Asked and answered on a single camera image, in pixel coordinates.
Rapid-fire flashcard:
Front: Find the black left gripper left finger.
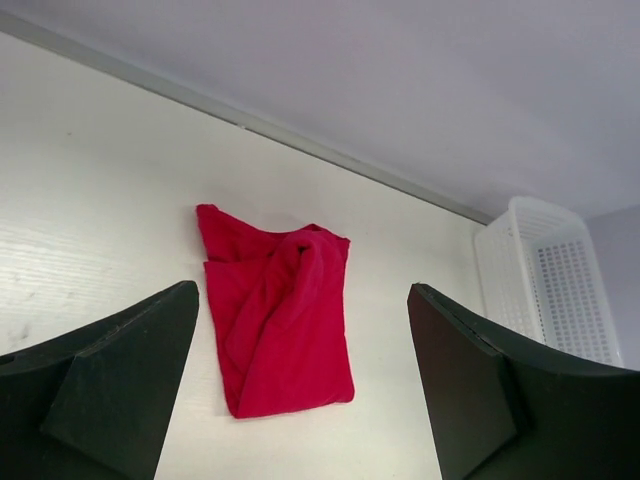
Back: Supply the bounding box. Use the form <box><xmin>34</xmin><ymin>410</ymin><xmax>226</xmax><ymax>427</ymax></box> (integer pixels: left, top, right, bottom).
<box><xmin>1</xmin><ymin>281</ymin><xmax>199</xmax><ymax>479</ymax></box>

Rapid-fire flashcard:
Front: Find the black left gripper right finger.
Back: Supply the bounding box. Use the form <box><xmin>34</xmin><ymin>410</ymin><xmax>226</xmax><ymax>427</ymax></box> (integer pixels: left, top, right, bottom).
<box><xmin>407</xmin><ymin>284</ymin><xmax>639</xmax><ymax>479</ymax></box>

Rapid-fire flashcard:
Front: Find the magenta t shirt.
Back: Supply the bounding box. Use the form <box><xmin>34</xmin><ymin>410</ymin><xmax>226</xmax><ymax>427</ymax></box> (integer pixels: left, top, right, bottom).
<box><xmin>196</xmin><ymin>204</ymin><xmax>355</xmax><ymax>419</ymax></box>

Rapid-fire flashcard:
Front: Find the white plastic basket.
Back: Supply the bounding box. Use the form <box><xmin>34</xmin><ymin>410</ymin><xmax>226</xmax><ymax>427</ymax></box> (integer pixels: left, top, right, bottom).
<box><xmin>474</xmin><ymin>196</ymin><xmax>624</xmax><ymax>367</ymax></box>

